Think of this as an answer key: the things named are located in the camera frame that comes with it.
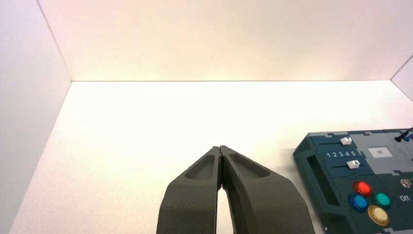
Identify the white slider tab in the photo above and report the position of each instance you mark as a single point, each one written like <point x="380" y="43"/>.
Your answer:
<point x="353" y="164"/>
<point x="346" y="140"/>

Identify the metal toggle switch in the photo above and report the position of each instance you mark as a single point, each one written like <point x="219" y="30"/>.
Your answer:
<point x="406" y="183"/>

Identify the teal grey control panel box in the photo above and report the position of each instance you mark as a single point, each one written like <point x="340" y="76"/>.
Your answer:
<point x="322" y="197"/>

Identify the red push button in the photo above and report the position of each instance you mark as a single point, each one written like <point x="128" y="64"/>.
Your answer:
<point x="362" y="189"/>

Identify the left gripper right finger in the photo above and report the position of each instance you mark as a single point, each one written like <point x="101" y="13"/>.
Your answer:
<point x="267" y="206"/>

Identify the white label plate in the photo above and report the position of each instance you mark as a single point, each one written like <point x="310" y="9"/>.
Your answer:
<point x="380" y="152"/>

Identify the yellow push button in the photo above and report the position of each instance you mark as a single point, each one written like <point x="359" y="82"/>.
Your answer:
<point x="378" y="215"/>

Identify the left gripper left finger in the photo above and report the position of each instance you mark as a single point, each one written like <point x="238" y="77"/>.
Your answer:
<point x="190" y="203"/>

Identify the green push button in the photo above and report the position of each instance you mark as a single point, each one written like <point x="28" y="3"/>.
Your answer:
<point x="382" y="200"/>

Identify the blue push button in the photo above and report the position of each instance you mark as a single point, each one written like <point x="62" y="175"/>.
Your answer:
<point x="357" y="202"/>

